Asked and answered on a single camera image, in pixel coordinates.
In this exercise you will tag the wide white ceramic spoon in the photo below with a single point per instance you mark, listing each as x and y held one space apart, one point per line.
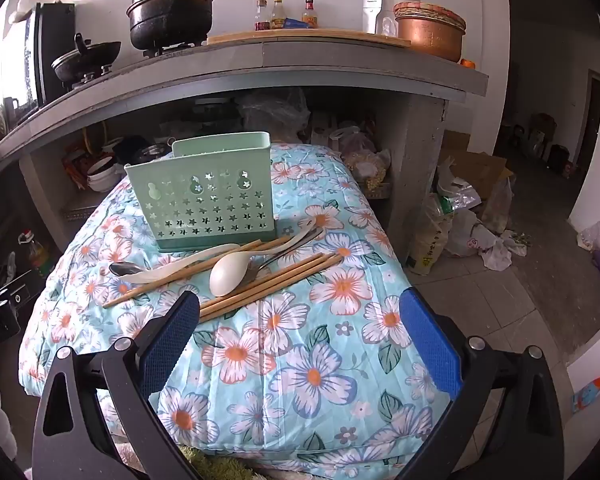
230 275

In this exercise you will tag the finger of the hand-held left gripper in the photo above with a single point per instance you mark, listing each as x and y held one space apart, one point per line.
30 287

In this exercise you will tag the red cap sauce bottle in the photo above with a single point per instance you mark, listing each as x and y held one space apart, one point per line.
310 15

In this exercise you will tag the copper inner pot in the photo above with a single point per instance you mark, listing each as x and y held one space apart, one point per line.
430 40

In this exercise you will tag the rice sack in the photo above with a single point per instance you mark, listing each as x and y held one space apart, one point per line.
427 245

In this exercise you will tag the wooden cutting board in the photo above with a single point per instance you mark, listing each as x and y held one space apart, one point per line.
305 35

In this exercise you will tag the woven bamboo lid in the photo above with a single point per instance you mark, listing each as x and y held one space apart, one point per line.
430 10

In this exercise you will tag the cooking oil bottle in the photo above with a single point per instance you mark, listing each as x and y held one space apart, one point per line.
35 257

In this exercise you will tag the red packaging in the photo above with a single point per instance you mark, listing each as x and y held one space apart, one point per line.
75 167

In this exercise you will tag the green plastic utensil holder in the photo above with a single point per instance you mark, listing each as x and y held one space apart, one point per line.
205 210

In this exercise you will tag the yellow cap sauce bottle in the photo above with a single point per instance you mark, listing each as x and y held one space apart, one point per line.
278 15

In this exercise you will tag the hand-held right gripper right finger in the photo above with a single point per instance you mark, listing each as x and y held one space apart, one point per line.
427 340

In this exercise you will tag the small orange item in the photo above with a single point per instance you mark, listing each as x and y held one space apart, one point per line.
468 64

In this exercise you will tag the clear plastic bags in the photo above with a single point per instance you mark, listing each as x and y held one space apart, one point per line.
275 115

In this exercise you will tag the metal bowl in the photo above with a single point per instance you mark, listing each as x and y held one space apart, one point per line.
155 150

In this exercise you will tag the white plastic bag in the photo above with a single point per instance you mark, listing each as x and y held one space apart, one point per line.
472 237

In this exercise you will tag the red label sauce bottle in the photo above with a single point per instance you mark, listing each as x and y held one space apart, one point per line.
261 17

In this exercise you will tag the slim white spoon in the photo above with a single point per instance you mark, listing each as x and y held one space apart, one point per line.
180 262

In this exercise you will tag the stack of white bowls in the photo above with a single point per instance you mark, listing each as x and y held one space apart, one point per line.
105 175

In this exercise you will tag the bag of beans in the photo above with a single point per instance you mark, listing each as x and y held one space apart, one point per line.
367 172

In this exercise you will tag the orange and blue packet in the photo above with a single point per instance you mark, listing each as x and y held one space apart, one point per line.
595 390

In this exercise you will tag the green mat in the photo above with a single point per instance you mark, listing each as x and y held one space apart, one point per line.
215 465

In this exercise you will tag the large black pot with lid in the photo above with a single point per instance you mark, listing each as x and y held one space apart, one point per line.
172 15

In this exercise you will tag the cardboard box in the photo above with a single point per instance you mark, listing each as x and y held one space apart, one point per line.
480 165

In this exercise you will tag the floral blue blanket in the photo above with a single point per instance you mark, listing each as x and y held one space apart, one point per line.
300 360

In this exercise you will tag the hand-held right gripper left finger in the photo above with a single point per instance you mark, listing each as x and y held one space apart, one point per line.
172 340

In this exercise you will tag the bundle of wooden chopsticks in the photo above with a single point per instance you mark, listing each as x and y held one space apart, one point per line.
290 283

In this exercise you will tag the black wok with lid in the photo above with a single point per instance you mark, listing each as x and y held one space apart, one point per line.
87 57

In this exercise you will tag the gas stove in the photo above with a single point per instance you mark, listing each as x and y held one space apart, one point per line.
175 49

